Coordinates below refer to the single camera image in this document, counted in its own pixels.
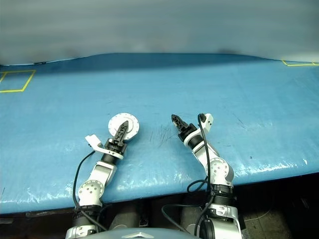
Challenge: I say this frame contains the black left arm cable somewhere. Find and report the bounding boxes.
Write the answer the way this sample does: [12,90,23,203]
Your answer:
[72,149,109,232]

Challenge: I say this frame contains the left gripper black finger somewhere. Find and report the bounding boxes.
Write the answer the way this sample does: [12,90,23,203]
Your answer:
[115,120,130,145]

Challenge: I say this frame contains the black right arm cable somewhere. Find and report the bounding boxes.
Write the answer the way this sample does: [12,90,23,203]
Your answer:
[161,113,216,239]

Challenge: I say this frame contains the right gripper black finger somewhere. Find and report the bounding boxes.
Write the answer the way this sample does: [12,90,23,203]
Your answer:
[171,114,191,131]

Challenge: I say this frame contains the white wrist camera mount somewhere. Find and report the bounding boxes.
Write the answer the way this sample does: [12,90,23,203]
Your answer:
[183,113,214,147]
[84,134,124,160]

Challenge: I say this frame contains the yellow tape marking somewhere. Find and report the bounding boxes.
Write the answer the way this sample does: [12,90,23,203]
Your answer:
[282,59,319,67]
[0,70,36,94]

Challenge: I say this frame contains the grey rounded robot leg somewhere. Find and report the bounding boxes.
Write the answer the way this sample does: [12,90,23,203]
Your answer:
[109,201,143,230]
[179,196,208,233]

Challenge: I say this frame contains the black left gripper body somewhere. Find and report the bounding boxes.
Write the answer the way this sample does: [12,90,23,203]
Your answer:
[104,138,128,157]

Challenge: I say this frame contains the grey robot chest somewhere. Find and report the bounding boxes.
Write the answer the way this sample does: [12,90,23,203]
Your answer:
[97,228,200,239]

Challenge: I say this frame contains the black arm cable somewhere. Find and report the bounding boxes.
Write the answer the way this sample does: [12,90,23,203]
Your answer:
[161,113,216,239]
[72,149,109,232]

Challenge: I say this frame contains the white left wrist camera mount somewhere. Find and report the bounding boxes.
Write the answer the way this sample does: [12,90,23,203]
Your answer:
[84,134,124,160]

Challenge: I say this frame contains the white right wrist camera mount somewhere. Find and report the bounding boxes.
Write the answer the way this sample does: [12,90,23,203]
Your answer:
[183,113,214,147]

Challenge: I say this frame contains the blue plastic table cover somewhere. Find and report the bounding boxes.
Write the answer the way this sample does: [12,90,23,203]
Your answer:
[0,52,319,215]

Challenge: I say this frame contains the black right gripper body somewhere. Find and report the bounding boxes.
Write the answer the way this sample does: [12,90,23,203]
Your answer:
[177,123,200,142]

